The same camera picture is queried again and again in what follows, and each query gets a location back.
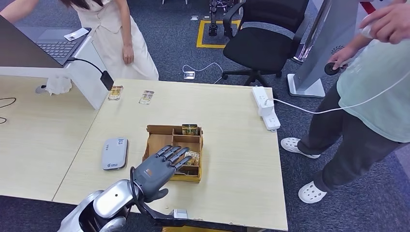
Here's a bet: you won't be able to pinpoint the person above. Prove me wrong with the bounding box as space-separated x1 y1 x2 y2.
280 0 410 204
0 0 160 81

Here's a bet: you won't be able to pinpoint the white ID card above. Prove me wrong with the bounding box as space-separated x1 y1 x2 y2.
63 27 90 42

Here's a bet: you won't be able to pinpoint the white power strip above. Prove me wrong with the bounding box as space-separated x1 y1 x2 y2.
251 86 281 132

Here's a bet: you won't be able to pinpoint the black laptop power cable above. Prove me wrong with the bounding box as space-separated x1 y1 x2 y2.
68 58 115 91

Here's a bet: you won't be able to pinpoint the black robot legs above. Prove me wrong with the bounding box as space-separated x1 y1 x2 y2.
208 0 234 37

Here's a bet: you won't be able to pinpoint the wooden organizer box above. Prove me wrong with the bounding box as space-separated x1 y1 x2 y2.
142 124 205 184

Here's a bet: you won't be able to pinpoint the white handheld controller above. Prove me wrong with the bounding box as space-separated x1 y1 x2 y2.
358 14 375 40

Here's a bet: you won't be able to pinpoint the person's right hand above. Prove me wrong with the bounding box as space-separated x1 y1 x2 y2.
328 44 359 71

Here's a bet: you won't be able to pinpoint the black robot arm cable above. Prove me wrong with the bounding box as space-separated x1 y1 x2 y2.
129 166 142 213

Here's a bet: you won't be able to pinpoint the white controller cable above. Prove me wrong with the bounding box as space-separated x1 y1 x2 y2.
264 69 410 115

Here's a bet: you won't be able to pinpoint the white raised desk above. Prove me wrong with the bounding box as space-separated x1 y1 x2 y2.
0 36 115 111

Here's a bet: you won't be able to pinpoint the grey card reader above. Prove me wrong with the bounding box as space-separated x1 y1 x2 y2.
101 137 129 171

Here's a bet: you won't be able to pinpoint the black office chair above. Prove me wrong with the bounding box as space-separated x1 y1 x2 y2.
221 0 310 87

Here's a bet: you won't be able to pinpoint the white clog shoe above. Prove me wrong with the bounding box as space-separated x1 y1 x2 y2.
298 181 328 204
280 137 321 160

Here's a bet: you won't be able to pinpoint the yellow floor tape square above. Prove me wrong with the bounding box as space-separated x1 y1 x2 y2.
196 20 241 49

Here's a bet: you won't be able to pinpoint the person's left hand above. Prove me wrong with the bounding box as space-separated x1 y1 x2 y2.
358 1 410 45
122 44 135 65

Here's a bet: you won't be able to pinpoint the white plug charger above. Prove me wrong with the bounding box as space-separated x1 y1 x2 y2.
258 97 275 117

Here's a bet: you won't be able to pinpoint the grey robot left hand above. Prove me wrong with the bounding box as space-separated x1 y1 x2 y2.
132 145 193 203

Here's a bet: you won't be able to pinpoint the room key card HOTEL print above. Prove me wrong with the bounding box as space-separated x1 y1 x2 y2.
184 150 201 166

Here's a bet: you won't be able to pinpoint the dark grey laptop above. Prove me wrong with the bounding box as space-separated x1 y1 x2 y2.
0 15 92 69

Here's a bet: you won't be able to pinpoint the thin black cable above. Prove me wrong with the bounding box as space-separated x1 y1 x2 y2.
0 97 16 125

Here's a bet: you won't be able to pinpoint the green gold room key card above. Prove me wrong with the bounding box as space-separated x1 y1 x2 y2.
181 124 199 136

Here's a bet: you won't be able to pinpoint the white crumpled tissue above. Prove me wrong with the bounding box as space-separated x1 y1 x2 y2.
45 76 73 96

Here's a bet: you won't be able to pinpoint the silver kiosk stand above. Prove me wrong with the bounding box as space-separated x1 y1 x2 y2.
286 0 369 98

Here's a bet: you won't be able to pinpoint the white floor cable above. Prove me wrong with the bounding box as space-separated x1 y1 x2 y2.
182 62 223 85

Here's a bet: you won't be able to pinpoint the black round controller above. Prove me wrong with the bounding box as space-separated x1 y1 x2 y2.
324 62 340 76

